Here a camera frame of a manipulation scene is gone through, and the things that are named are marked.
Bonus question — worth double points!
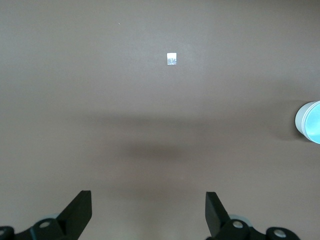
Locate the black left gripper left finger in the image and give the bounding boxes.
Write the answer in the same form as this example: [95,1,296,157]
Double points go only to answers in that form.
[0,190,93,240]

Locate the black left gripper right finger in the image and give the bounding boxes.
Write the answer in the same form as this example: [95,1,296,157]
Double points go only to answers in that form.
[205,191,300,240]

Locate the blue bowl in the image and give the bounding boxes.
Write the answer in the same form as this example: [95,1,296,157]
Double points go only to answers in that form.
[302,100,320,145]

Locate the brown table cover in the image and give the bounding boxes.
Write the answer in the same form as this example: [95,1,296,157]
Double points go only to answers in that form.
[0,0,320,240]

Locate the white bowl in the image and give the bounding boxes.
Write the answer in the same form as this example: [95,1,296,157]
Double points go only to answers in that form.
[294,100,320,145]

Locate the small clear tape patch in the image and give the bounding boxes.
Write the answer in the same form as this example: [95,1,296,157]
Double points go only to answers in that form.
[166,52,178,66]

